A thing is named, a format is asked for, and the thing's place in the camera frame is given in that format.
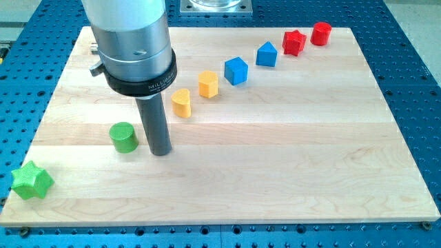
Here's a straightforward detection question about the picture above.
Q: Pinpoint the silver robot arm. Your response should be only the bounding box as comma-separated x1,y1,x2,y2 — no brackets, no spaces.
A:
82,0,177,97

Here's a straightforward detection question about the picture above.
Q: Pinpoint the yellow heart block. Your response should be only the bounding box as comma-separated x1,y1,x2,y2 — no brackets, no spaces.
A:
171,88,192,118

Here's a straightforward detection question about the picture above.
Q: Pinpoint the yellow hexagon block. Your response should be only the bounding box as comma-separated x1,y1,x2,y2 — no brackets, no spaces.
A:
198,70,218,98

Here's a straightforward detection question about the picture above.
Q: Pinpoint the light wooden board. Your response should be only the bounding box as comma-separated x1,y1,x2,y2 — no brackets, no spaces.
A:
1,27,440,227

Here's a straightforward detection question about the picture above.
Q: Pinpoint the blue cube block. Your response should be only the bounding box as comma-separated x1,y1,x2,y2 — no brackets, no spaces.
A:
224,56,248,85

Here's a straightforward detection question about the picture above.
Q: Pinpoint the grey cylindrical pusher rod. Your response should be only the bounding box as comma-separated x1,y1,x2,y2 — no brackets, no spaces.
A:
136,93,172,156

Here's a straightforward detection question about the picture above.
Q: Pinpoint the blue triangular prism block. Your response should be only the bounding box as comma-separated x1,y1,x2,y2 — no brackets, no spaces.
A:
256,41,278,67

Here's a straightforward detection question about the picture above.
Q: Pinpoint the green cylinder block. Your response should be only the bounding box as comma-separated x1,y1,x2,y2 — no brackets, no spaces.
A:
109,122,139,154

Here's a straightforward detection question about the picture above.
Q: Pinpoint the red star block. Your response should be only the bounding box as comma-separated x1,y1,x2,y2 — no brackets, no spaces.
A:
282,30,307,56

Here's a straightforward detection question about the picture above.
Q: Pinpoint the red cylinder block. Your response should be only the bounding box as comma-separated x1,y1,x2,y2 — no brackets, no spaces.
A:
310,21,332,46

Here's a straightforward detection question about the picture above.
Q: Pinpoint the green star block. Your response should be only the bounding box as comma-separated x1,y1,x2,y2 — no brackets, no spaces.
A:
11,161,54,200

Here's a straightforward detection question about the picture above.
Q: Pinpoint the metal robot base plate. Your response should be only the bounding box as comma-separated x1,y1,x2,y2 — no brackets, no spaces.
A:
179,0,253,16

